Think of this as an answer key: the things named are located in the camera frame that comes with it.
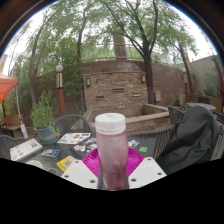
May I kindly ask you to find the stone wall fountain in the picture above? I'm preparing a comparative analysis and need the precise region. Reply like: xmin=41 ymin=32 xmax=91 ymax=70
xmin=81 ymin=70 xmax=171 ymax=134

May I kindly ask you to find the pink drink bottle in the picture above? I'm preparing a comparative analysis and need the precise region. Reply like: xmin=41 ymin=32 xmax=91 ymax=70
xmin=94 ymin=112 xmax=130 ymax=192

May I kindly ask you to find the white cup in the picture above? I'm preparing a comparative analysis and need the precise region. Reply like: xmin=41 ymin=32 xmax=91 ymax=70
xmin=26 ymin=159 xmax=44 ymax=170

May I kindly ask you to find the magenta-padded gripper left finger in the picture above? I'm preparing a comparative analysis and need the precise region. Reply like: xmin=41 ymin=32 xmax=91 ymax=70
xmin=61 ymin=147 xmax=103 ymax=190

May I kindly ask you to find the orange canopy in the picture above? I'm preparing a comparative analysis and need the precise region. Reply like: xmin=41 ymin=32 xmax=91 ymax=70
xmin=0 ymin=72 xmax=19 ymax=105

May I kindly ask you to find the yellow card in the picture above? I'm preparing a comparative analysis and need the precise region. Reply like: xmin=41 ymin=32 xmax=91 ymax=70
xmin=56 ymin=155 xmax=77 ymax=173

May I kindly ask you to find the dark grey jacket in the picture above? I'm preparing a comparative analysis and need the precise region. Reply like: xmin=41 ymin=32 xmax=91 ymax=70
xmin=155 ymin=105 xmax=221 ymax=176

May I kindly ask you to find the colourful printed card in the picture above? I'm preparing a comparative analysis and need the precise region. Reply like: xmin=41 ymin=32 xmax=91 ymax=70
xmin=41 ymin=148 xmax=61 ymax=158

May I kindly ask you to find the white sheet with stickers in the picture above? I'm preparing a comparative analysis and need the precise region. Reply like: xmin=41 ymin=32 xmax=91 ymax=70
xmin=56 ymin=132 xmax=92 ymax=146

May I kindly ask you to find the large dark-trunked tree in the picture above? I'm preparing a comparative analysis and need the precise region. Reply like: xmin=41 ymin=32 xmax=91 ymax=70
xmin=99 ymin=0 xmax=201 ymax=105

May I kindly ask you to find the green plant in blue pot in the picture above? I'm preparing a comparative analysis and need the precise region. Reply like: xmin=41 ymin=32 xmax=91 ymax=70
xmin=29 ymin=91 xmax=61 ymax=145

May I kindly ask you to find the white laptop with stickers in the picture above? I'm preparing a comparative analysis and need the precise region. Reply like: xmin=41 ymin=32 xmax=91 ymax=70
xmin=9 ymin=138 xmax=44 ymax=162

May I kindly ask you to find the round grey patio table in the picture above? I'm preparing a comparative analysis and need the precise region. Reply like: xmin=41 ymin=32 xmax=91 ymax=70
xmin=186 ymin=101 xmax=218 ymax=113

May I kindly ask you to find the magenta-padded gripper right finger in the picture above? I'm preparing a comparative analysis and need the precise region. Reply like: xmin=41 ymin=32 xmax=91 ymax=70
xmin=126 ymin=147 xmax=168 ymax=190

